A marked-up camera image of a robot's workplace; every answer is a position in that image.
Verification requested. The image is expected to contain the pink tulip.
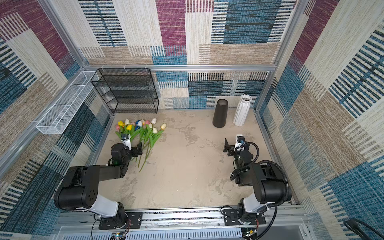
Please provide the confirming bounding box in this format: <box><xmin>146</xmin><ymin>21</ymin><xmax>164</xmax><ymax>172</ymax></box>
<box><xmin>115</xmin><ymin>125</ymin><xmax>121</xmax><ymax>139</ymax></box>
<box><xmin>139</xmin><ymin>120</ymin><xmax>151</xmax><ymax>153</ymax></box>

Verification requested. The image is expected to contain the black tapered vase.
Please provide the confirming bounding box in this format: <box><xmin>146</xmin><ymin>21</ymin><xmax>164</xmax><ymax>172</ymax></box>
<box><xmin>213</xmin><ymin>99</ymin><xmax>229</xmax><ymax>128</ymax></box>

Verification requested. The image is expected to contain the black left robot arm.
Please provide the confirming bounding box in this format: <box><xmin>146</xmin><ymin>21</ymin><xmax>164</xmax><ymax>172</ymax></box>
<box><xmin>54</xmin><ymin>143</ymin><xmax>143</xmax><ymax>231</ymax></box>

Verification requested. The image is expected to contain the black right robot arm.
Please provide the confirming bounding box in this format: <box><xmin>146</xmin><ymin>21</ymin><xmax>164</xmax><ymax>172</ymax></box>
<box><xmin>221</xmin><ymin>135</ymin><xmax>292</xmax><ymax>225</ymax></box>

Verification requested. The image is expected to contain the white ribbed vase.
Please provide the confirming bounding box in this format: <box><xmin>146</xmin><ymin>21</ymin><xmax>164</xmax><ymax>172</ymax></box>
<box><xmin>233</xmin><ymin>95</ymin><xmax>252</xmax><ymax>127</ymax></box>

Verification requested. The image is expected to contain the pink tulip on table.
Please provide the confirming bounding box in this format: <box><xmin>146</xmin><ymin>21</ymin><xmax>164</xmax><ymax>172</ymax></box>
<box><xmin>139</xmin><ymin>120</ymin><xmax>151</xmax><ymax>153</ymax></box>

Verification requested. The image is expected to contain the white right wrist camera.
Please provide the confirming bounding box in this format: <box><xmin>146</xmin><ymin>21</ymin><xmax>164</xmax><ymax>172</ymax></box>
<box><xmin>235</xmin><ymin>135</ymin><xmax>246</xmax><ymax>152</ymax></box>

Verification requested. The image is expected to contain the black wire shelf rack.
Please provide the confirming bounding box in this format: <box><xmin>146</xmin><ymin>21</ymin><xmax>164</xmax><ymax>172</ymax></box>
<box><xmin>91</xmin><ymin>68</ymin><xmax>159</xmax><ymax>114</ymax></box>

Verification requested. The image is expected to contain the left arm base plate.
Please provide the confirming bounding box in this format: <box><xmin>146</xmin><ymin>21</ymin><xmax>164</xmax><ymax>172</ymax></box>
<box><xmin>99</xmin><ymin>212</ymin><xmax>143</xmax><ymax>230</ymax></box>

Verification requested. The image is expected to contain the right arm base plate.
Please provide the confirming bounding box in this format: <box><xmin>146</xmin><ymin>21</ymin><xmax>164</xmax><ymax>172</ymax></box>
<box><xmin>221</xmin><ymin>208</ymin><xmax>266</xmax><ymax>226</ymax></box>

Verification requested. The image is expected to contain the white mesh wall basket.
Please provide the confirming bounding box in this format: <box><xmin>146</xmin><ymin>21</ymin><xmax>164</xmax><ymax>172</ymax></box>
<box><xmin>36</xmin><ymin>71</ymin><xmax>95</xmax><ymax>135</ymax></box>

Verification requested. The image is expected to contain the aluminium front rail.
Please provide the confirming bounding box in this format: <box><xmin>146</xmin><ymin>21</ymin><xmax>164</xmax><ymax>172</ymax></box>
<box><xmin>53</xmin><ymin>204</ymin><xmax>309</xmax><ymax>233</ymax></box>

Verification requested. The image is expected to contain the black cable at corner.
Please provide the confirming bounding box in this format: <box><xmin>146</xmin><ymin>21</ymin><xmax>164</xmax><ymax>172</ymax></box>
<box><xmin>343</xmin><ymin>218</ymin><xmax>384</xmax><ymax>240</ymax></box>

